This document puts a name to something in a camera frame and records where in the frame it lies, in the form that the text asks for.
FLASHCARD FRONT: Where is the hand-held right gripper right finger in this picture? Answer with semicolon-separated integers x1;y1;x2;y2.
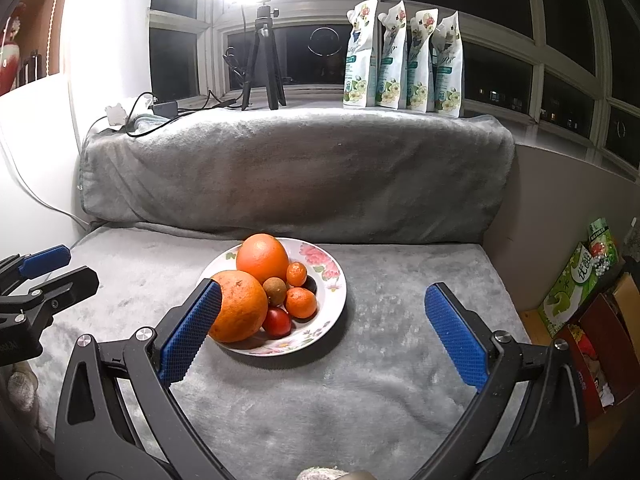
410;282;590;480

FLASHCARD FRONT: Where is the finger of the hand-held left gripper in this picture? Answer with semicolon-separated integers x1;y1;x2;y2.
0;266;100;328
0;244;72;292

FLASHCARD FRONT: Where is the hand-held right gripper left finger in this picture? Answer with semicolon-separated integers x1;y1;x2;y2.
54;278;236;480

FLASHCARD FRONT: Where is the rough-skinned orange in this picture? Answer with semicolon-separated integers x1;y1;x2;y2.
207;270;269;343

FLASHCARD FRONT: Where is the red cherry tomato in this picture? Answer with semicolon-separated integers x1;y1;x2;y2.
261;307;293;338

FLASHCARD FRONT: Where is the brown longan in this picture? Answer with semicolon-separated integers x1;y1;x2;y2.
262;277;288;307

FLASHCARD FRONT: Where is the smooth oval orange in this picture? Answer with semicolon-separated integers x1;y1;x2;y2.
236;233;290;286

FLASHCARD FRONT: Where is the small mandarin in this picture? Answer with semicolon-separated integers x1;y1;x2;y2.
285;286;318;320

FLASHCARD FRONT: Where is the floral white plate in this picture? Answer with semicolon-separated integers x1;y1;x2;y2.
199;237;348;357

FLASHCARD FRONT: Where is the person's left hand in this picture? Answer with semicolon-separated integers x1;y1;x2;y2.
5;360;38;413

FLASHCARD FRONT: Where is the green carton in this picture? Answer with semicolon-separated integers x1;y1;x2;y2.
539;242;598;338

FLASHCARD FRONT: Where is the red printed box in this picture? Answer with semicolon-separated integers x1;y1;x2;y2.
555;325;613;423

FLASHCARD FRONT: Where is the dark red carton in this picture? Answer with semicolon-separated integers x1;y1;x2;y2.
577;294;640;406

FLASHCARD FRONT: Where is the green snack packet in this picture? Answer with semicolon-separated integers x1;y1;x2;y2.
586;217;619;277

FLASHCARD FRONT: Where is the light folded cloth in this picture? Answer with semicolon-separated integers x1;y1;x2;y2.
127;112;173;134

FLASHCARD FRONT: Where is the brown cardboard box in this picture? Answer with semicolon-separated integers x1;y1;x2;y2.
607;272;640;351

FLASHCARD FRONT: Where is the grey covered cushion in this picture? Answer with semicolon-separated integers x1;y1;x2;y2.
77;107;516;246

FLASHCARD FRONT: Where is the red figurine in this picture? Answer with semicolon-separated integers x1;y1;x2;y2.
0;2;26;96

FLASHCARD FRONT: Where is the floral white refill pouch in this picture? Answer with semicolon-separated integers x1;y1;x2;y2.
405;8;440;113
432;11;465;119
343;0;378;109
375;0;408;110

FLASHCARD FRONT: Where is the black tripod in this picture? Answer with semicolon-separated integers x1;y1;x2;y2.
241;4;287;111

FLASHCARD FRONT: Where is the white framed window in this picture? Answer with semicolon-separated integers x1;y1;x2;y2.
149;0;640;181

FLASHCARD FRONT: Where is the white cable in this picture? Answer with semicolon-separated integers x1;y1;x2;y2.
0;130;93;231

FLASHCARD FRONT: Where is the black power cable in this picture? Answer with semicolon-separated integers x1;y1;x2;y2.
125;89;246;138

